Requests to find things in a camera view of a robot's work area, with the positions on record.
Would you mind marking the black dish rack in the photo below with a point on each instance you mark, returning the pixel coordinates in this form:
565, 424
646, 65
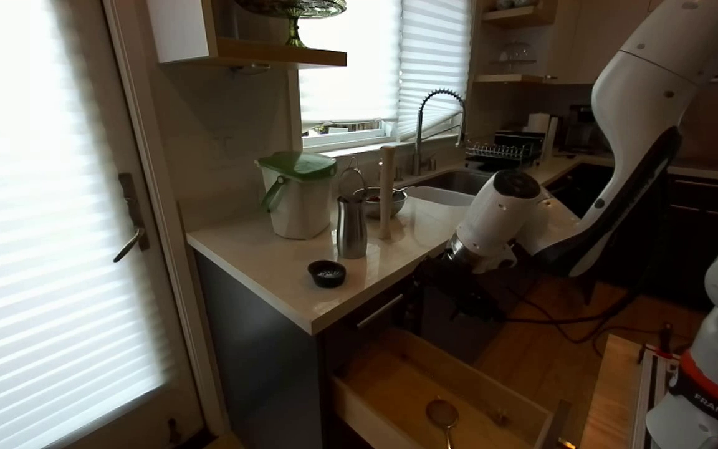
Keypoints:
503, 150

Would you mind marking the metal bowl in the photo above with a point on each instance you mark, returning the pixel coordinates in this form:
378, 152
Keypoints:
373, 203

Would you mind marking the chrome arched faucet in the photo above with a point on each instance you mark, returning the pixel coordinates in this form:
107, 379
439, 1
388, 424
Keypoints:
419, 133

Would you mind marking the green glass cake stand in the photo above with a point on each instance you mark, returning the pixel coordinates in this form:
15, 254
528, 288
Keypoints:
295, 15

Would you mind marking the wooden platform board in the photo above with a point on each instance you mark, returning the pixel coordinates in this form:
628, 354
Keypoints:
611, 400

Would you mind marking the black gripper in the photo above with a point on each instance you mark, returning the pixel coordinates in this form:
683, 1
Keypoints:
470, 271

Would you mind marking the small black dish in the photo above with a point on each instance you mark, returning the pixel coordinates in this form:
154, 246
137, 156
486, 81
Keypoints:
326, 273

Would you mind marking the white door with blind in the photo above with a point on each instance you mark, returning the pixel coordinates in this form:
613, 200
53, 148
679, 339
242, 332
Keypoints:
42, 249

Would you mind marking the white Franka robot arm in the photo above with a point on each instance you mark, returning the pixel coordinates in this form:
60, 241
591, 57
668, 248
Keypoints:
648, 91

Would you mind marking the dark coffee machine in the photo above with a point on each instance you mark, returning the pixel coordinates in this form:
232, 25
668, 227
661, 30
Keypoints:
583, 128

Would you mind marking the window with white frame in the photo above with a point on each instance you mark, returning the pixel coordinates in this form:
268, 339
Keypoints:
374, 75

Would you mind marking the open wooden drawer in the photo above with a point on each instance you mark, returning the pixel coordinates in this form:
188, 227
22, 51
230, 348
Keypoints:
391, 389

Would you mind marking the white sink basin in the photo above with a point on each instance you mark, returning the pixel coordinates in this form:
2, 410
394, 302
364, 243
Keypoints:
454, 180

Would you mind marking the wooden shelves with glasses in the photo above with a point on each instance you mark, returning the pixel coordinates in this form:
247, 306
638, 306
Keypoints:
516, 46

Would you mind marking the tall wooden pepper mill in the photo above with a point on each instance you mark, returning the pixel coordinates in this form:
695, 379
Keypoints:
388, 195

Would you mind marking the white paper roll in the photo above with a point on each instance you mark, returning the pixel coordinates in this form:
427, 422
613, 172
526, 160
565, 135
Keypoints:
540, 125

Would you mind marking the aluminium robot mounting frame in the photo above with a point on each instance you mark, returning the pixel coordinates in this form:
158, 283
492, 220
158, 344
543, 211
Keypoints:
653, 400

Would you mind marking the white bin with green lid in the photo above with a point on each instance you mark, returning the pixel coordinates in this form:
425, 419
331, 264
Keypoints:
299, 203

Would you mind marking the steel pitcher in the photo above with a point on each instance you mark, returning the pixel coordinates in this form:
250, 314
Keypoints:
353, 227

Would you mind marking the wooden wall shelf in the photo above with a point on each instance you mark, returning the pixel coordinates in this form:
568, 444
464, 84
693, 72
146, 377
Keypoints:
274, 52

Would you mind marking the dark corner base cabinet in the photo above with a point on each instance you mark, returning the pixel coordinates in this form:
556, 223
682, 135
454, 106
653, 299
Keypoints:
698, 232

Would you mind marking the dark dishwasher front panel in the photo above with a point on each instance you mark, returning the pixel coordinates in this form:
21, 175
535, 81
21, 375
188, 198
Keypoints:
460, 337

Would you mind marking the metal spoon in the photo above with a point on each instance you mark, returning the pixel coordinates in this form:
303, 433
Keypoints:
442, 413

